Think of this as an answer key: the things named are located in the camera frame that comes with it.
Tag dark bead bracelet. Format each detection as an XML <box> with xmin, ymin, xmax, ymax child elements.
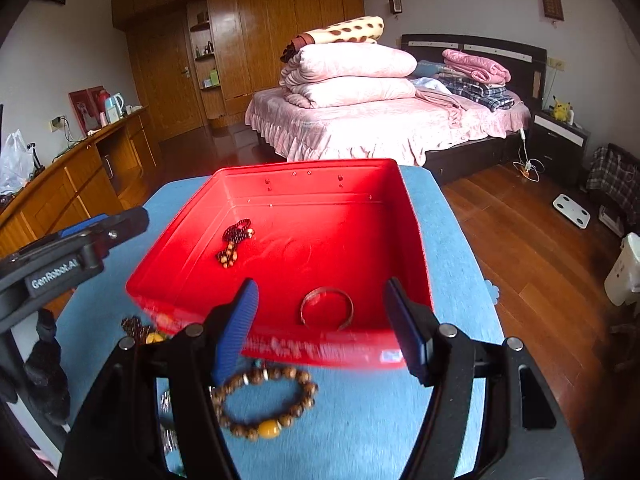
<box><xmin>216</xmin><ymin>218</ymin><xmax>256</xmax><ymax>269</ymax></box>

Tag light blue kettle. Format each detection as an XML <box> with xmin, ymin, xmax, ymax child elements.
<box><xmin>104</xmin><ymin>92</ymin><xmax>126</xmax><ymax>122</ymax></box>

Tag plaid bag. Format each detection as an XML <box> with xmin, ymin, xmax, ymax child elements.
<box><xmin>585</xmin><ymin>144</ymin><xmax>640</xmax><ymax>211</ymax></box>

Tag silver bangle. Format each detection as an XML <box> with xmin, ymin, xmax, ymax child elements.
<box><xmin>300</xmin><ymin>286</ymin><xmax>356</xmax><ymax>332</ymax></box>

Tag red tin box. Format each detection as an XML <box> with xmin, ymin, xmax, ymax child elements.
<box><xmin>125</xmin><ymin>158</ymin><xmax>435</xmax><ymax>372</ymax></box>

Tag multicoloured bead bracelet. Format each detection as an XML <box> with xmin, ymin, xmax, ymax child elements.
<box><xmin>121</xmin><ymin>316</ymin><xmax>168</xmax><ymax>346</ymax></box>

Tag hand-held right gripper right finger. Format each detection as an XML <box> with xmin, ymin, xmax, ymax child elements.
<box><xmin>384</xmin><ymin>277</ymin><xmax>586</xmax><ymax>480</ymax></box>

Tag wooden bead bracelet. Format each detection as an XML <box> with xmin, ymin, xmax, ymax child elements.
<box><xmin>209</xmin><ymin>366</ymin><xmax>319</xmax><ymax>443</ymax></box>

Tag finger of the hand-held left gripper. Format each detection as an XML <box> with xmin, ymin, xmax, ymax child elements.
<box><xmin>55</xmin><ymin>207</ymin><xmax>151</xmax><ymax>261</ymax></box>

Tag red photo frame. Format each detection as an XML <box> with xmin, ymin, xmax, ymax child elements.
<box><xmin>68</xmin><ymin>86</ymin><xmax>108</xmax><ymax>133</ymax></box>

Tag spotted cream blanket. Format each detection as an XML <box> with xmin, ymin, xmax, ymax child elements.
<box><xmin>280</xmin><ymin>16</ymin><xmax>386</xmax><ymax>61</ymax></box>

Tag wooden wardrobe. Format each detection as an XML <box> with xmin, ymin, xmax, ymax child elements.
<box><xmin>111</xmin><ymin>0</ymin><xmax>366</xmax><ymax>121</ymax></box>

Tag pink bedspread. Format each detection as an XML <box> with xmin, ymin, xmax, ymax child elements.
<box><xmin>245</xmin><ymin>85</ymin><xmax>532</xmax><ymax>167</ymax></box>

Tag plaid clothes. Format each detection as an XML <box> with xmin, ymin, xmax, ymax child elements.
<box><xmin>440</xmin><ymin>77</ymin><xmax>516</xmax><ymax>112</ymax></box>

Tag wooden door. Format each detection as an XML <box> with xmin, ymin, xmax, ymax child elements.
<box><xmin>131</xmin><ymin>10</ymin><xmax>208</xmax><ymax>143</ymax></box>

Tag yellow plush toy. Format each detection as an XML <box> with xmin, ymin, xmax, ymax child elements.
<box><xmin>550</xmin><ymin>95</ymin><xmax>574</xmax><ymax>124</ymax></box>

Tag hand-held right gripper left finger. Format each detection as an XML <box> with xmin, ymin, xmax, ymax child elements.
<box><xmin>59</xmin><ymin>277</ymin><xmax>261</xmax><ymax>480</ymax></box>

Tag white bin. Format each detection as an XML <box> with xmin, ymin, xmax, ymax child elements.
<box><xmin>604</xmin><ymin>232</ymin><xmax>640</xmax><ymax>306</ymax></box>

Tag dark wooden bed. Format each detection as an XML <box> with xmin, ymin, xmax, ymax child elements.
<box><xmin>245</xmin><ymin>34</ymin><xmax>548</xmax><ymax>186</ymax></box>

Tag wooden desk cabinet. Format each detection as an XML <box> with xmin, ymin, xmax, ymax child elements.
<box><xmin>0</xmin><ymin>106</ymin><xmax>158</xmax><ymax>271</ymax></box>

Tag blue tablecloth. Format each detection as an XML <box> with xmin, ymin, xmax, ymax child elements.
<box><xmin>55</xmin><ymin>162</ymin><xmax>505</xmax><ymax>480</ymax></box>

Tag white bathroom scale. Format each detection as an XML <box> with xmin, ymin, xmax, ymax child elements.
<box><xmin>552</xmin><ymin>194</ymin><xmax>591</xmax><ymax>231</ymax></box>

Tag dark nightstand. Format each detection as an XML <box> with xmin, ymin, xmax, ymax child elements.
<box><xmin>530</xmin><ymin>110</ymin><xmax>591</xmax><ymax>181</ymax></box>

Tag folded pink quilt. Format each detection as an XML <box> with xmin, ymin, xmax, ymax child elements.
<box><xmin>282</xmin><ymin>43</ymin><xmax>418</xmax><ymax>83</ymax></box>
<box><xmin>285</xmin><ymin>76</ymin><xmax>418</xmax><ymax>109</ymax></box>

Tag folded pink blanket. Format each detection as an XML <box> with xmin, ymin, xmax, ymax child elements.
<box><xmin>442</xmin><ymin>49</ymin><xmax>512</xmax><ymax>86</ymax></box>

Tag white plastic bag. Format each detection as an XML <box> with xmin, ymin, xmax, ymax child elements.
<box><xmin>0</xmin><ymin>130</ymin><xmax>32</xmax><ymax>196</ymax></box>

